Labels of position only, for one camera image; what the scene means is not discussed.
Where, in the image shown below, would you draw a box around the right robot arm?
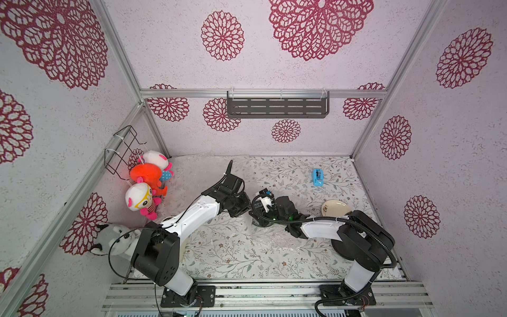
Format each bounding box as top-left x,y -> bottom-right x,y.
250,191 -> 397,316

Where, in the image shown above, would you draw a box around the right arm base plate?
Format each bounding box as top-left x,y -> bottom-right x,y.
319,283 -> 376,306

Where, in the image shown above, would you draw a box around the cream plate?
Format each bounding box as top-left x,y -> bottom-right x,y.
321,199 -> 352,217

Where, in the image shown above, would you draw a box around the grey husky plush toy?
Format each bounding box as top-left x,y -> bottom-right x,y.
90,223 -> 141,260

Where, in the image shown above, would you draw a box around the grey metal wall shelf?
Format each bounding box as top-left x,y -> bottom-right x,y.
226,91 -> 330,119

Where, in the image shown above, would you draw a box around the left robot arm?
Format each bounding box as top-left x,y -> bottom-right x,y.
126,161 -> 250,305

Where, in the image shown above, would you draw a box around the black plate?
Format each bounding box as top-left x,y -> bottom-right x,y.
331,240 -> 356,261

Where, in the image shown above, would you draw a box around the black wire wall basket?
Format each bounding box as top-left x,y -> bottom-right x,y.
103,125 -> 147,180

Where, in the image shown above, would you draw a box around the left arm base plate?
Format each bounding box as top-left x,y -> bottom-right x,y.
160,285 -> 217,309

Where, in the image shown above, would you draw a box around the red orange plush toy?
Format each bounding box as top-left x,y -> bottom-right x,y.
129,163 -> 168,197

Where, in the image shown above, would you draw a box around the white plush doll yellow glasses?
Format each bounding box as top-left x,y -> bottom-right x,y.
125,182 -> 162,221

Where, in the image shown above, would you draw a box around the blue tape dispenser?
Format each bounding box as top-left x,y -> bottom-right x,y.
312,169 -> 324,187

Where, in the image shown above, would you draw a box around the floral table mat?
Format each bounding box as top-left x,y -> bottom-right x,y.
158,156 -> 374,280

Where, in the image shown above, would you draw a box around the white pink plush toy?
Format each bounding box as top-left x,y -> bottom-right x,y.
138,151 -> 174,182

